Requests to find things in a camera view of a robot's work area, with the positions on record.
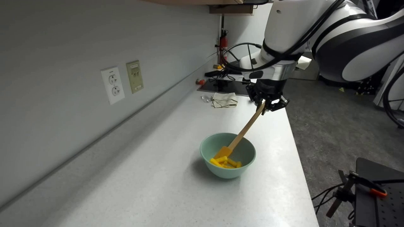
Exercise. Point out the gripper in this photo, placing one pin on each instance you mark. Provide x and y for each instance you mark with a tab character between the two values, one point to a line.
269	88

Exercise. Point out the wooden spatula with orange head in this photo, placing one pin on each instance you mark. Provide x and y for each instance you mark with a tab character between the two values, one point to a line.
244	130

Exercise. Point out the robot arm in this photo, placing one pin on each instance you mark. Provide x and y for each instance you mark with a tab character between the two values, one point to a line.
356	37

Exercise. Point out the teal bowl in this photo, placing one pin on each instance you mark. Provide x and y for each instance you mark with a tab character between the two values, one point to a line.
214	168

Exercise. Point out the beige folded cloth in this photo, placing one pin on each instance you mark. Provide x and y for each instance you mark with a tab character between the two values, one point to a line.
224	100

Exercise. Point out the black cooktop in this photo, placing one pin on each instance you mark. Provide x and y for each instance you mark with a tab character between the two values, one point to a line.
221	88

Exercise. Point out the white box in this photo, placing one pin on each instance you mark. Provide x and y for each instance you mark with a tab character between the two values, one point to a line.
307	74

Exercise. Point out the small yellow object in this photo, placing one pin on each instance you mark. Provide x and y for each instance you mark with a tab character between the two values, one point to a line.
217	66

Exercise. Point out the small clear glass piece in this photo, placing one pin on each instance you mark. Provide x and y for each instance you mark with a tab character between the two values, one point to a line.
206	99

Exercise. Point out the small orange object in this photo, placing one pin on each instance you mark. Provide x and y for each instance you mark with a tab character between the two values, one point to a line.
200	81

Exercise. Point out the red fire extinguisher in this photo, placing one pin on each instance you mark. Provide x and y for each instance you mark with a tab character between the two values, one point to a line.
223	44

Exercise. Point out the heap of yellow food pieces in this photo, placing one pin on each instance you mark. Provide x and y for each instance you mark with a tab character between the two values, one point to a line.
222	161

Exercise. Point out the black bicycle wheel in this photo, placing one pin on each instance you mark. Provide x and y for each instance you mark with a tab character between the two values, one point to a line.
387	107

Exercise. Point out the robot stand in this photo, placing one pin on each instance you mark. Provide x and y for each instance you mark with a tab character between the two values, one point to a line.
378	208

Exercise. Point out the beige switch plate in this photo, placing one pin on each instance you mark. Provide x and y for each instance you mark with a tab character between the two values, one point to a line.
135	76

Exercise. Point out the white wall socket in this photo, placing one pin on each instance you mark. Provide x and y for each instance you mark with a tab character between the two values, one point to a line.
113	85

